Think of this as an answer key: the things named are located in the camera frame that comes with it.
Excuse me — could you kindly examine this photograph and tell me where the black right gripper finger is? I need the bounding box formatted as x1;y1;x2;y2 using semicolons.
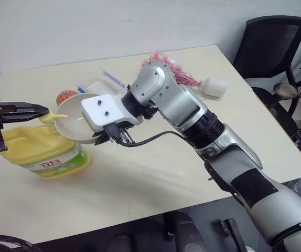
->
92;132;112;145

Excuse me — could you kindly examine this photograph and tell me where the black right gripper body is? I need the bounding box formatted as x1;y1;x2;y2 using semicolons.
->
103;121;136;145

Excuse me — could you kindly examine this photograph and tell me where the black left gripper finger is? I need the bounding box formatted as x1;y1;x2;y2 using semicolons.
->
0;110;49;123
0;101;49;112

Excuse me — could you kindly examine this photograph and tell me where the white ceramic bowl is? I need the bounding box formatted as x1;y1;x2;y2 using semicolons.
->
53;93;106;145

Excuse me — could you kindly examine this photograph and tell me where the yellow pump detergent bottle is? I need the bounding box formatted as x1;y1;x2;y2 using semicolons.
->
0;110;91;180

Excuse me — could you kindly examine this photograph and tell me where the orange scouring ball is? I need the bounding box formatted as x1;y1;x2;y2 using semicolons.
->
56;90;80;107

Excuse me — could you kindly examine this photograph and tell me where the clear plastic package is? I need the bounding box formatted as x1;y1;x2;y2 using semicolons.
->
85;78;126;98

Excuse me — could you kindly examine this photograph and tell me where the dark rounded shape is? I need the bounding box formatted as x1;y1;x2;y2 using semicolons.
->
163;209;207;252

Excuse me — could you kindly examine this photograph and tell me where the black flat bar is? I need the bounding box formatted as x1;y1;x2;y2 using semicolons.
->
220;217;249;252

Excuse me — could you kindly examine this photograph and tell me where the brown round stool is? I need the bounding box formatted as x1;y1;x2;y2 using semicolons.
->
273;82;298;99

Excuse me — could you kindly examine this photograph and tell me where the black mesh office chair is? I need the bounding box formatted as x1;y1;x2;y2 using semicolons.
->
232;16;301;139

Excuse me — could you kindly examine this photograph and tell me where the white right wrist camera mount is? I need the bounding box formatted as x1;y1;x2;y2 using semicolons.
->
81;94;144;133

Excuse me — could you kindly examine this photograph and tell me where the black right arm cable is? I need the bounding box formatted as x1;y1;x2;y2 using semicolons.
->
119;130;190;148

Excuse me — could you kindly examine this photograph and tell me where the black looped cable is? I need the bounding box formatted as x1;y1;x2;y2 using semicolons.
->
0;234;36;252

